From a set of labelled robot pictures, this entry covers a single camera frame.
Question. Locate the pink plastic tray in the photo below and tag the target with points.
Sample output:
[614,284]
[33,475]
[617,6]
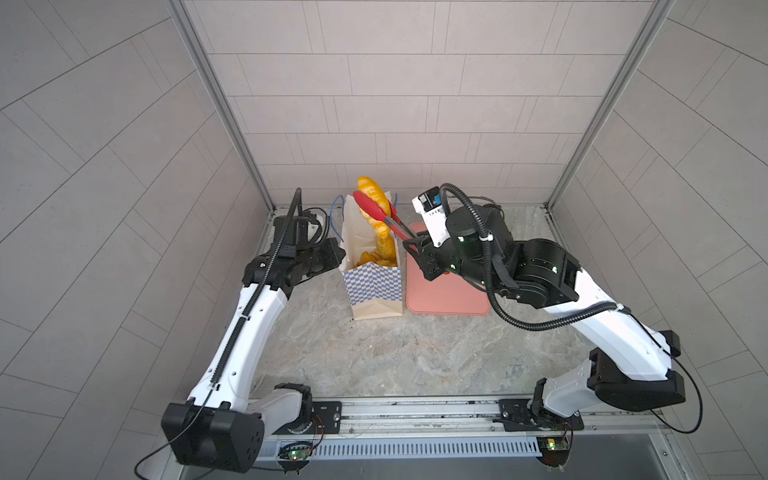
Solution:
[448,294]

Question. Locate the aluminium corner profile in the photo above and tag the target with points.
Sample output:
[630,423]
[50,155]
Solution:
[642,41]
[181,17]

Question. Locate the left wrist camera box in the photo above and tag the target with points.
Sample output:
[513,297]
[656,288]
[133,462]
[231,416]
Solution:
[301,232]

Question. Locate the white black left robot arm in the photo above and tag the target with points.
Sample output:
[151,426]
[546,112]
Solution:
[219,426]

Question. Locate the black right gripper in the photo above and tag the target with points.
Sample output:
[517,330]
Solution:
[424,255]

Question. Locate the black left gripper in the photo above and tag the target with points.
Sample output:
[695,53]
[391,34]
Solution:
[331,260]

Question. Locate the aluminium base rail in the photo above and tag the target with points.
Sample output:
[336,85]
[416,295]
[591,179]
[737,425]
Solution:
[605,442]

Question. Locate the aluminium corner profile left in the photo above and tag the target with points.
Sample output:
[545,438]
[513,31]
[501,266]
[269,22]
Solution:
[181,17]

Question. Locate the sesame oval bread roll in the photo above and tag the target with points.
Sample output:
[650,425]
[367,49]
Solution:
[386,248]

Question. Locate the blue checkered paper bag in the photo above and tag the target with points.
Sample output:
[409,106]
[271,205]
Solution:
[374,291]

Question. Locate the aluminium corner profile right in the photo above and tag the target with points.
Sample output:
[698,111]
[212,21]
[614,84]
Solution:
[642,41]

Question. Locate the red silicone steel tongs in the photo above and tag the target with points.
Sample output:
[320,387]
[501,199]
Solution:
[370,207]

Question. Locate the left circuit board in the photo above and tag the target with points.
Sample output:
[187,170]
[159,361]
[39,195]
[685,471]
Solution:
[299,451]

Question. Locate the right circuit board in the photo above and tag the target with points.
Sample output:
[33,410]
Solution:
[555,451]

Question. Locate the circuit board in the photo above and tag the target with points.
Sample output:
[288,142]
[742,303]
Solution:
[299,451]
[555,451]

